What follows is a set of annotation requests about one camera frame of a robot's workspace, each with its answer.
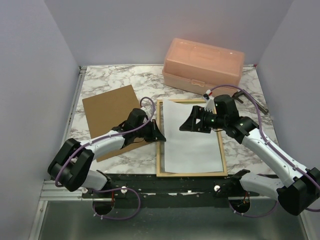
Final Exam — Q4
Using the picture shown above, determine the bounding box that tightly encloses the black metal clamp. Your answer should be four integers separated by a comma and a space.
232, 91, 269, 115

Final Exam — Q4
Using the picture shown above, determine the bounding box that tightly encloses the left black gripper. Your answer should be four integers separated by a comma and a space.
134, 119, 167, 143

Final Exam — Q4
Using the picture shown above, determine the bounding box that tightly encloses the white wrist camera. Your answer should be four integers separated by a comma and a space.
202, 89, 215, 113
141, 106, 156, 121

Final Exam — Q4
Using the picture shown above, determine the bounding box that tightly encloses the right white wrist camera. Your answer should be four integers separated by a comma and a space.
202, 89, 215, 113

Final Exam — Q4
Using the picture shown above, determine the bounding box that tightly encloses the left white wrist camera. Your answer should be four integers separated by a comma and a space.
141, 106, 156, 121

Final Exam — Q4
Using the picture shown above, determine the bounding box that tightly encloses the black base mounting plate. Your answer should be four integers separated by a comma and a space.
51, 169, 261, 208

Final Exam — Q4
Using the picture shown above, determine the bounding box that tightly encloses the orange translucent plastic box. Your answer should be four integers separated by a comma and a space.
162, 38, 245, 96

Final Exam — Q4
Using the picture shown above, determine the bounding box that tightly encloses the brown frame backing board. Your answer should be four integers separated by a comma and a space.
81, 84, 157, 163

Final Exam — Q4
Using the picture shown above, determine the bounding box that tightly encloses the aluminium rail frame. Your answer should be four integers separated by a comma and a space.
27, 65, 307, 240

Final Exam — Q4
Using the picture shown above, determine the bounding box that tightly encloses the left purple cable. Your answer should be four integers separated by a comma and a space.
54, 97, 157, 221

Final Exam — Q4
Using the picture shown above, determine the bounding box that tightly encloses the green and wood picture frame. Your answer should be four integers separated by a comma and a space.
156, 99, 228, 177

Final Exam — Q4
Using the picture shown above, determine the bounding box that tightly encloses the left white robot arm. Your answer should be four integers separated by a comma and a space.
47, 108, 166, 198

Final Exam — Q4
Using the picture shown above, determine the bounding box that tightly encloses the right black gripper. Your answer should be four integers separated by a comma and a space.
179, 105, 227, 134

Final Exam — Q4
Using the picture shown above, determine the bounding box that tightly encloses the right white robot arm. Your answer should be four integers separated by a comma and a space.
179, 94, 320, 216

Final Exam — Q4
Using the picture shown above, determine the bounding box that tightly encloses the glossy photo print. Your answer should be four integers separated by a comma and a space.
162, 99, 224, 174

